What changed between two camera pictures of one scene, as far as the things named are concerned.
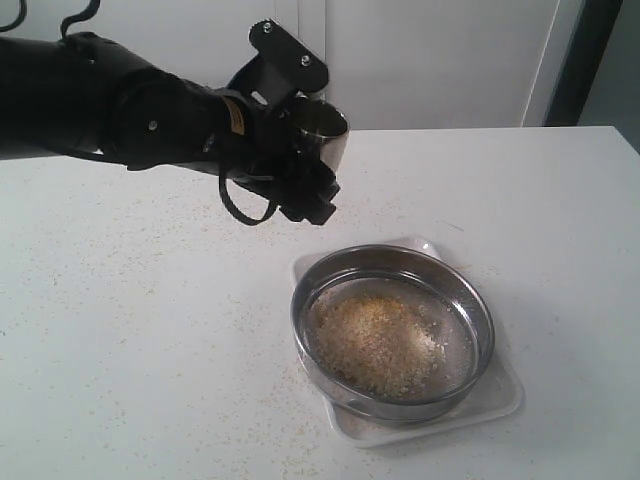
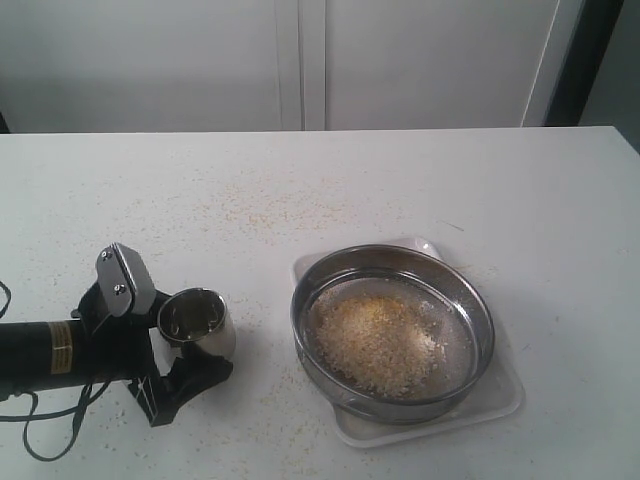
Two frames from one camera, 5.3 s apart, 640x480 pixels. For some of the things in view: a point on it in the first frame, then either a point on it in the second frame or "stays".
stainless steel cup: x=329 y=124 → x=199 y=316
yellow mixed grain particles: x=377 y=343 stays
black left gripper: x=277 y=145 → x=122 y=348
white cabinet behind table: x=391 y=64 stays
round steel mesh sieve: x=392 y=333 stays
